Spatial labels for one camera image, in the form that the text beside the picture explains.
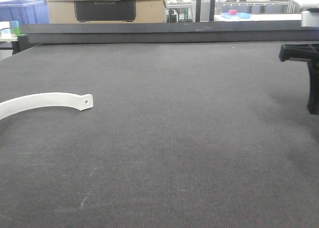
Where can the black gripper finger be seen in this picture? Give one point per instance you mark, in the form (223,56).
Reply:
(313,103)
(299,52)

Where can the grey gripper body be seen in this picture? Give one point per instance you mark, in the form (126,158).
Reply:
(310,17)

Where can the white curved PVC pipe clamp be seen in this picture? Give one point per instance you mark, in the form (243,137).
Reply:
(52,99)

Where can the dark raised table edge board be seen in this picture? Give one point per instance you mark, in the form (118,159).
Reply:
(180,32)

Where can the blue flat tray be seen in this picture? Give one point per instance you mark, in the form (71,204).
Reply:
(240,15)

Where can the pink cube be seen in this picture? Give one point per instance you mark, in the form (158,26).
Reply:
(232,12)

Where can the black vertical posts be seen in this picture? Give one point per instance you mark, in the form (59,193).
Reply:
(212,4)

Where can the cardboard box with black panel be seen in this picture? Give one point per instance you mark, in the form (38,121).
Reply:
(107,11)

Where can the large blue crate background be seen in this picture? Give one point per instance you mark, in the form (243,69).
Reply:
(24,11)

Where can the blue green small cup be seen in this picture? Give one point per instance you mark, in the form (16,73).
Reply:
(15,29)

